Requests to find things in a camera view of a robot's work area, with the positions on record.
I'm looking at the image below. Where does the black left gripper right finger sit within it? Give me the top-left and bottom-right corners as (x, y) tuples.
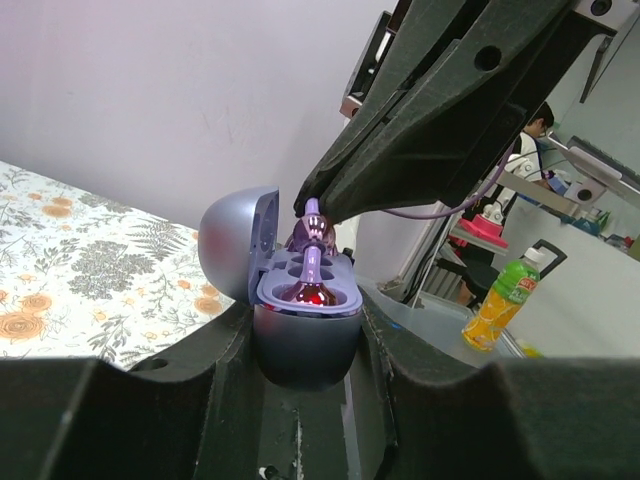
(351, 291), (639, 479)

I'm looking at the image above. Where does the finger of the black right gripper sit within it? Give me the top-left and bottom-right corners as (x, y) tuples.
(319, 1), (575, 222)
(292, 0), (501, 217)

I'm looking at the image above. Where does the green orange juice bottle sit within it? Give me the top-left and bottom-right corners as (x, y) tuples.
(461, 247), (545, 352)

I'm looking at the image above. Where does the lavender earbud charging case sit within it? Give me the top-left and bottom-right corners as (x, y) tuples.
(198, 187), (363, 391)

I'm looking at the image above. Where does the person in background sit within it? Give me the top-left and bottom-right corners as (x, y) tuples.
(514, 102), (555, 189)

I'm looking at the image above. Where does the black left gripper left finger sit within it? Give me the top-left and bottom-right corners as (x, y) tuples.
(1, 304), (263, 479)

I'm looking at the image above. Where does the floral patterned table mat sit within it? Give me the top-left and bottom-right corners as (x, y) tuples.
(1, 164), (231, 369)

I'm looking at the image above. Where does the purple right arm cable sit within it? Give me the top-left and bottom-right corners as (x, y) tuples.
(382, 137), (526, 220)

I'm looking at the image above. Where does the purple metallic earbud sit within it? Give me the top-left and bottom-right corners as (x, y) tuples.
(281, 246), (340, 307)
(285, 198), (337, 256)

